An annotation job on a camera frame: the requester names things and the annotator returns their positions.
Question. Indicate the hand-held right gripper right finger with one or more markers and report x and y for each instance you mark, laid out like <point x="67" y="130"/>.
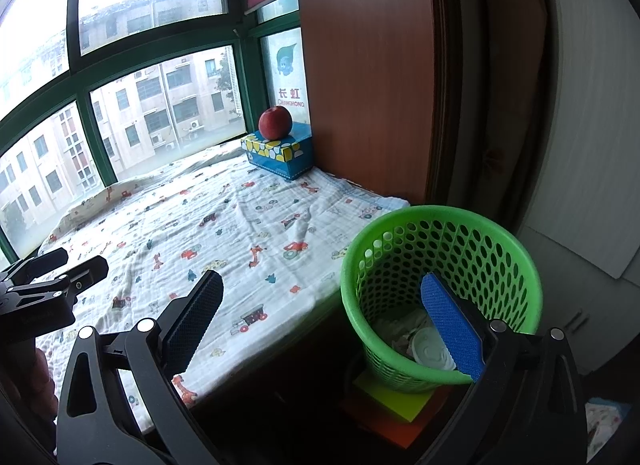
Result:
<point x="452" y="327"/>

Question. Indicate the orange book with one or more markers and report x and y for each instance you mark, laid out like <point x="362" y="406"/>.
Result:
<point x="395" y="432"/>

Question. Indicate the white panel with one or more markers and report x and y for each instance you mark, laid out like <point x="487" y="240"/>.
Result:
<point x="590" y="120"/>

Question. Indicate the green window frame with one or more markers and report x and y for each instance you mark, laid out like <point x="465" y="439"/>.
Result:
<point x="97" y="145"/>

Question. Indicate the red apple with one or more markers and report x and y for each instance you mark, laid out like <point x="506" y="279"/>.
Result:
<point x="275" y="122"/>

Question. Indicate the patterned cloth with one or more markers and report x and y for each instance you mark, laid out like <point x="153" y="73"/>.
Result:
<point x="607" y="425"/>

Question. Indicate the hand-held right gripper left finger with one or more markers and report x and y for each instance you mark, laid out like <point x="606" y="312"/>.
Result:
<point x="192" y="325"/>

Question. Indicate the printed blanket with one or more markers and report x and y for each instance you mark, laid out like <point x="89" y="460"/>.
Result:
<point x="200" y="205"/>

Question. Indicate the yellow paper pad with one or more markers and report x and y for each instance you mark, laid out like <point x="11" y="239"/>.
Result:
<point x="395" y="402"/>

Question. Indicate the person's left hand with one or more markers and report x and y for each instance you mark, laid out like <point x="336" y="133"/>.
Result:
<point x="46" y="385"/>

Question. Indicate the white printed board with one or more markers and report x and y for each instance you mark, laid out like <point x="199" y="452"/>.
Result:
<point x="286" y="90"/>

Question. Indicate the apartment building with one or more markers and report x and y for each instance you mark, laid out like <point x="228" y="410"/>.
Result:
<point x="150" y="95"/>

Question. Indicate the tree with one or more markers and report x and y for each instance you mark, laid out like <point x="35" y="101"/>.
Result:
<point x="231" y="87"/>

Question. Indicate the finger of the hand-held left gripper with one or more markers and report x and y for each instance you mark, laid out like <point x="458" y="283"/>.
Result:
<point x="35" y="265"/>
<point x="82" y="272"/>

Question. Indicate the white round lid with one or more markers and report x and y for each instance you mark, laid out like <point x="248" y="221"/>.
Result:
<point x="432" y="350"/>

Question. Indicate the brown wooden cabinet panel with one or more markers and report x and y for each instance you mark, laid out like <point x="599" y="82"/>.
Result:
<point x="365" y="70"/>

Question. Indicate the green plastic basket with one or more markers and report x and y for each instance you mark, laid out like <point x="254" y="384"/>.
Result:
<point x="440" y="212"/>

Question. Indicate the blue spotted tissue box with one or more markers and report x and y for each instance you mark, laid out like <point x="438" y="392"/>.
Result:
<point x="280" y="157"/>

